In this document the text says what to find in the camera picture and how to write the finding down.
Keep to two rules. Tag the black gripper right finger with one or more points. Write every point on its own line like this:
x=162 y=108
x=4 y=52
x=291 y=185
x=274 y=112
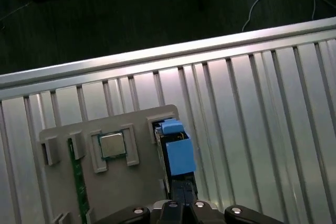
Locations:
x=199 y=214

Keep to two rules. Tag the silver CPU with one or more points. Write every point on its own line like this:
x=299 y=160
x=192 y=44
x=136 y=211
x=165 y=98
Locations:
x=112 y=145

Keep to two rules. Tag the hard disk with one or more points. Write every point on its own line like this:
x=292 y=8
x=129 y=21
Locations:
x=181 y=155

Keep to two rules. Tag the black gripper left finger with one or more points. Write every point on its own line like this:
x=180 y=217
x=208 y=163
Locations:
x=170 y=214

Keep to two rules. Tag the green RAM stick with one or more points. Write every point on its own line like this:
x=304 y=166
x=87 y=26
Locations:
x=78 y=182

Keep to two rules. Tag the grey parts rack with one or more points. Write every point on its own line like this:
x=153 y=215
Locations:
x=136 y=182

